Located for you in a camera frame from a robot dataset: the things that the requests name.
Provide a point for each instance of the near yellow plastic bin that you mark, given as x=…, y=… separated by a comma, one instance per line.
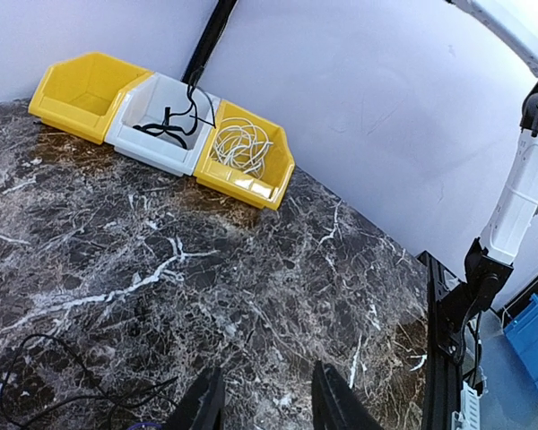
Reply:
x=246, y=157

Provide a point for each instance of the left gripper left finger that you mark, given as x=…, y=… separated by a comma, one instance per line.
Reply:
x=202, y=406

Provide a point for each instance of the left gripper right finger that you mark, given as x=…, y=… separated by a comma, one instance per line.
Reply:
x=334, y=405

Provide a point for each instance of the yellow plastic bin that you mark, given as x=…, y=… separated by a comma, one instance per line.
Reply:
x=82, y=95
x=246, y=157

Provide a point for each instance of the black front rail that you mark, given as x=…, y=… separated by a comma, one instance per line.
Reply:
x=447, y=305

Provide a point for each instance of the white slotted cable duct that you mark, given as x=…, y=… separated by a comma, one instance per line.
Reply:
x=469, y=415

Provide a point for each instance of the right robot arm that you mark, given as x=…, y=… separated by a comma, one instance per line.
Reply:
x=489, y=261

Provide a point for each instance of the right black frame post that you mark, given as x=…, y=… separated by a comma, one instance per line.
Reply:
x=209, y=39

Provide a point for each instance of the far yellow plastic bin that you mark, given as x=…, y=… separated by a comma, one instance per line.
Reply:
x=82, y=95

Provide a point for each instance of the white plastic bin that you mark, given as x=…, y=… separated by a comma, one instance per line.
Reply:
x=164, y=123

